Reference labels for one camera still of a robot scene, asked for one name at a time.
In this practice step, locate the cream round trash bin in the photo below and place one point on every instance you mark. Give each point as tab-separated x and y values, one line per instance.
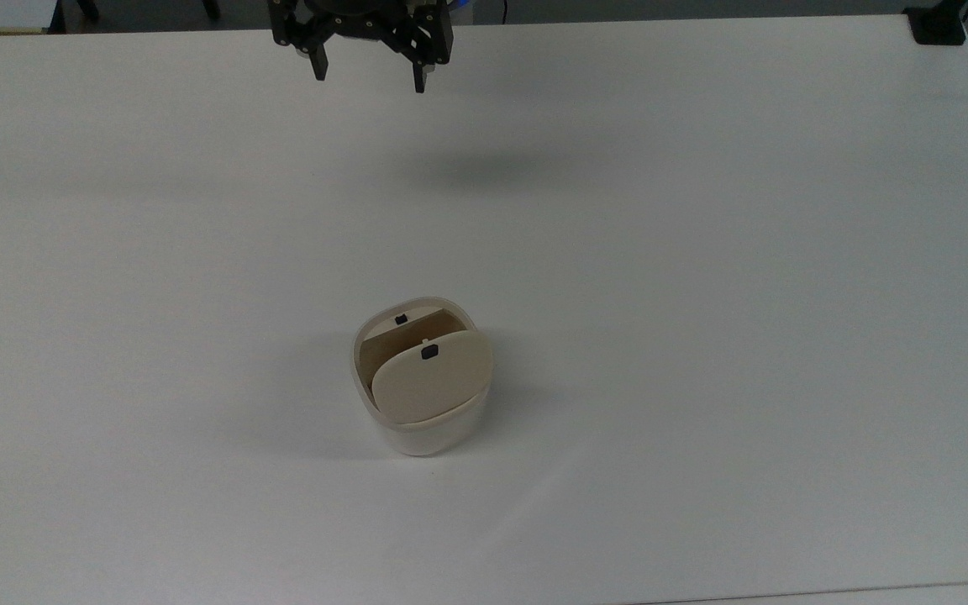
421	433

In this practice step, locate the black table clamp mount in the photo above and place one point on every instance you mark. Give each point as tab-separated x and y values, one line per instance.
938	27

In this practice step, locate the black stand leg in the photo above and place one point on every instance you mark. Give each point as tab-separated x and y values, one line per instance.
210	8
72	13

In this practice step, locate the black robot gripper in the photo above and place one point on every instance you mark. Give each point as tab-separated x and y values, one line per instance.
358	18

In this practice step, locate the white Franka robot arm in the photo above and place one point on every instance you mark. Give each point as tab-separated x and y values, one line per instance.
460	5

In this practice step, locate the cream trash bin lid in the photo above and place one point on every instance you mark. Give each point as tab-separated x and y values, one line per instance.
429	382

